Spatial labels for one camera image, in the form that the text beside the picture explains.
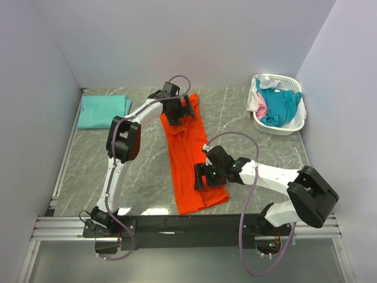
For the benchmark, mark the blue garment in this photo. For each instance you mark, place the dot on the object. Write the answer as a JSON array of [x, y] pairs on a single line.
[[282, 105]]

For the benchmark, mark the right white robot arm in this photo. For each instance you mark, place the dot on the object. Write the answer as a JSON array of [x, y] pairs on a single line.
[[310, 198]]

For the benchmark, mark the black base beam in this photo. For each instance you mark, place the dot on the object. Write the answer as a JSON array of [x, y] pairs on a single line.
[[173, 231]]

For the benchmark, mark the white laundry basket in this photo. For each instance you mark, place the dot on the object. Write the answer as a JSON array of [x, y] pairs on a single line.
[[285, 83]]

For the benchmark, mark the white garment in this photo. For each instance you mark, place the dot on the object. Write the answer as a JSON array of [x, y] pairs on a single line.
[[252, 100]]

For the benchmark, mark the aluminium frame rail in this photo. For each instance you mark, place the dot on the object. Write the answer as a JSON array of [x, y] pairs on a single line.
[[48, 227]]

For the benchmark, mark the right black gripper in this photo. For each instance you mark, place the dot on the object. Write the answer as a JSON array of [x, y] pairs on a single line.
[[204, 177]]

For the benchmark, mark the pink garment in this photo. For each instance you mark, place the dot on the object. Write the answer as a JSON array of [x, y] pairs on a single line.
[[262, 108]]

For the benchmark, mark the orange t shirt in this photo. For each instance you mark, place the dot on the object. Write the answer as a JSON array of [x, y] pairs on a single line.
[[185, 143]]

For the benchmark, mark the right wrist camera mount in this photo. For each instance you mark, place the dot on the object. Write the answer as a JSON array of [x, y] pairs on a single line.
[[206, 148]]

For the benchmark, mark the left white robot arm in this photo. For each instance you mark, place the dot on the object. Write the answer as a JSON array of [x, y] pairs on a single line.
[[123, 145]]

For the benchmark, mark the folded teal t shirt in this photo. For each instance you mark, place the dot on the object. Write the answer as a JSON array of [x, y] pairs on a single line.
[[97, 112]]

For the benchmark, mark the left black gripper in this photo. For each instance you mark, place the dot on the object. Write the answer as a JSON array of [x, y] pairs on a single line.
[[179, 110]]

